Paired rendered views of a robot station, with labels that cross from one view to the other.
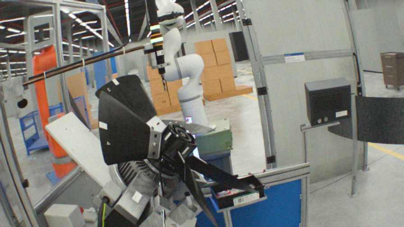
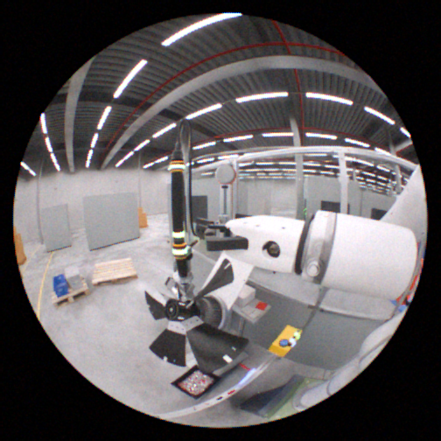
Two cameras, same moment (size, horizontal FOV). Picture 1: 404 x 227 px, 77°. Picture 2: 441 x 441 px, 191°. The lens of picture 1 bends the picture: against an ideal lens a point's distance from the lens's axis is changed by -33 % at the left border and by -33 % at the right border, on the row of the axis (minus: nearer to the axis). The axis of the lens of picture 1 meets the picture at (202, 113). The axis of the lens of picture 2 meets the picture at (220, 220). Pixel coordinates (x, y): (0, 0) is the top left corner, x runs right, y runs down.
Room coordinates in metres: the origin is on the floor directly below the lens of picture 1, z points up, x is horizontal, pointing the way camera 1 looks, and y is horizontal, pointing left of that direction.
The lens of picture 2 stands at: (1.61, -0.11, 1.71)
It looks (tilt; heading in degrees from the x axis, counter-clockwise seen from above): 10 degrees down; 131
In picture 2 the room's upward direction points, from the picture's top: straight up
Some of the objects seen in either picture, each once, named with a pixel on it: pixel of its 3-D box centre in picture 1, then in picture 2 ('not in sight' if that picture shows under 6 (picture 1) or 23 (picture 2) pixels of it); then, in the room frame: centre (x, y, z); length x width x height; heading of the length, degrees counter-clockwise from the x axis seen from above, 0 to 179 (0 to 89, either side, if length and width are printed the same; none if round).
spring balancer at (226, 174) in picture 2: not in sight; (226, 174); (0.94, 0.75, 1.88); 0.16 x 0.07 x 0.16; 27
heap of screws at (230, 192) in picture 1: (238, 194); (196, 383); (1.44, -0.09, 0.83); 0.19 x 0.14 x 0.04; 98
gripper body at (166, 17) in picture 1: (167, 18); (276, 237); (1.56, 0.07, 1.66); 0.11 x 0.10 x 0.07; 172
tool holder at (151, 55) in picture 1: (156, 54); (183, 263); (1.26, 0.12, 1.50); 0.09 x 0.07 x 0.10; 117
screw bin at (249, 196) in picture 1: (237, 192); (196, 382); (1.44, -0.09, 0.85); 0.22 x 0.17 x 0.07; 98
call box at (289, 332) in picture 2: not in sight; (285, 341); (1.66, 0.35, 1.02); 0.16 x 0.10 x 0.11; 82
